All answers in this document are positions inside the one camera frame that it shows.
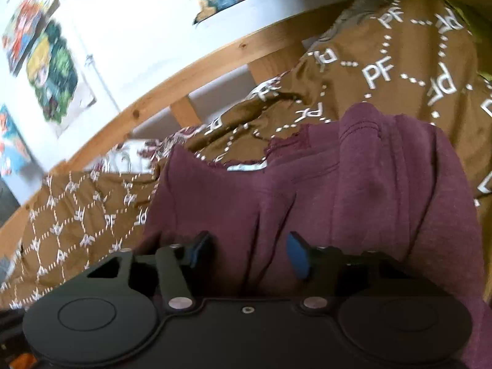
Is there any wooden bed rail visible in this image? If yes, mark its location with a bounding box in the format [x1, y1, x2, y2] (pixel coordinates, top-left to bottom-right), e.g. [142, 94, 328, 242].
[0, 0, 355, 262]

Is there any blond anime character poster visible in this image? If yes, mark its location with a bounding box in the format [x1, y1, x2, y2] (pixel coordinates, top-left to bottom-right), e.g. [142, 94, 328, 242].
[26, 20, 97, 136]

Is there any red haired character poster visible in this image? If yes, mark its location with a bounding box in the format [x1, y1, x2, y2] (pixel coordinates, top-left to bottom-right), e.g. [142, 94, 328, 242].
[1, 0, 53, 74]

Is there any brown PF patterned blanket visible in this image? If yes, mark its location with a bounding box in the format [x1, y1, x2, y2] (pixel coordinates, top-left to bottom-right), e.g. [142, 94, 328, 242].
[1, 0, 491, 309]

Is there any maroon long sleeve shirt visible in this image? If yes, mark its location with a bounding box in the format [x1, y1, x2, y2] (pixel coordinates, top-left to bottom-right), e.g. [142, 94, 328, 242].
[137, 103, 491, 368]

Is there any blue poster at left edge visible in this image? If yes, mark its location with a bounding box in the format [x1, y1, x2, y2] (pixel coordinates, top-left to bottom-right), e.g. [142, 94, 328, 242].
[0, 105, 32, 177]

